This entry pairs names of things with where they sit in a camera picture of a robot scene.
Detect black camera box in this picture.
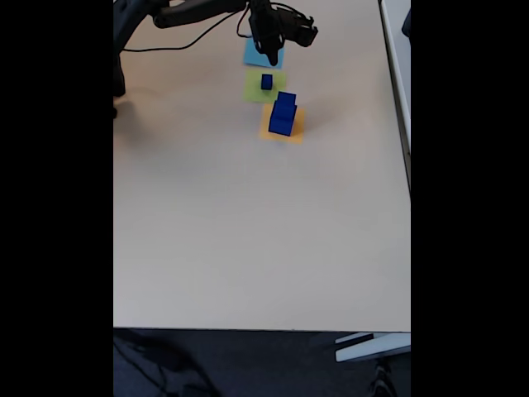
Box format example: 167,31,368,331
279,6,320,48

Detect white table foot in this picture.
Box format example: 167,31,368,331
334,332,412,363

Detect large blue cube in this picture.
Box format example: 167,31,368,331
268,103,298,138

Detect orange paper square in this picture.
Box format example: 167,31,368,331
259,103,307,146

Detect blue paper square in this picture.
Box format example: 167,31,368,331
242,36,286,70

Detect medium blue cube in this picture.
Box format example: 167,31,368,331
272,91,298,122

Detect white neighbouring table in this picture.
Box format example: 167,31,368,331
378,0,412,195

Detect green paper square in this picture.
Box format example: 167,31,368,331
241,68,288,104

